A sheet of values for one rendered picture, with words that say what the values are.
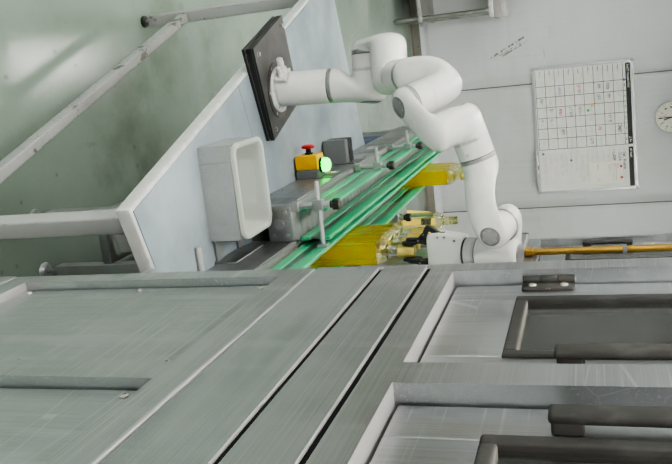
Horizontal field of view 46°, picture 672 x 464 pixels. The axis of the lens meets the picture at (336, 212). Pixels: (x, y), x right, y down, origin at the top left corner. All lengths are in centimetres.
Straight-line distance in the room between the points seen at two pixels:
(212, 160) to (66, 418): 114
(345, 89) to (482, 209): 55
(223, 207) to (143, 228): 28
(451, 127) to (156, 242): 69
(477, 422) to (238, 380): 22
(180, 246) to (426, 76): 70
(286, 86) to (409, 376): 157
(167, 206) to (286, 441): 114
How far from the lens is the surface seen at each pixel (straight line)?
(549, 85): 780
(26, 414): 79
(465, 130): 182
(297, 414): 65
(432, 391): 68
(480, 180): 183
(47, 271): 257
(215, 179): 183
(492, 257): 191
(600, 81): 780
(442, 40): 791
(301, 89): 218
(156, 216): 166
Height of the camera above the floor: 160
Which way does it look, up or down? 18 degrees down
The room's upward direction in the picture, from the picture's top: 87 degrees clockwise
